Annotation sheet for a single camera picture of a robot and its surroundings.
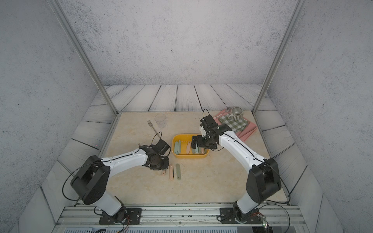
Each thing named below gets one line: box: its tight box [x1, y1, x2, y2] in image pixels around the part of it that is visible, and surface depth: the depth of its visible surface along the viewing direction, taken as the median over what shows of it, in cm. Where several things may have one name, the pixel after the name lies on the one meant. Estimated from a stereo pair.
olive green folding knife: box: [175, 163, 182, 181], surface depth 91 cm
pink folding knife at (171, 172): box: [169, 164, 175, 181], surface depth 89 cm
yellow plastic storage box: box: [171, 133, 210, 159], surface depth 99 cm
